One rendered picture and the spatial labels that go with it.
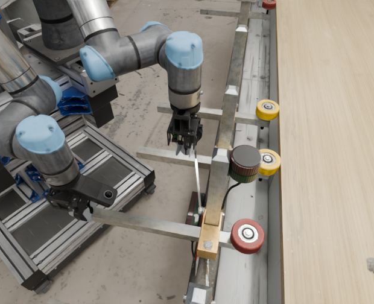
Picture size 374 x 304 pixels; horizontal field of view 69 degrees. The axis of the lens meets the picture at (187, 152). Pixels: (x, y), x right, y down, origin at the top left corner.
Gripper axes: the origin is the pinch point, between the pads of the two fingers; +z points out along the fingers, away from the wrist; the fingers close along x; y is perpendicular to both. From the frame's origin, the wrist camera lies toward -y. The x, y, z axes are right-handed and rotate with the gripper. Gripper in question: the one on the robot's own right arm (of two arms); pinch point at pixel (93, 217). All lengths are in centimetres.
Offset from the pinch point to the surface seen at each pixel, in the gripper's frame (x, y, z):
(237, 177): -1.3, -36.8, -27.6
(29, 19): -250, 211, 65
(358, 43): -107, -88, -7
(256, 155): -5, -40, -31
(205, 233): 0.3, -32.0, -4.4
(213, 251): 4.7, -34.6, -4.3
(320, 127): -43, -64, -7
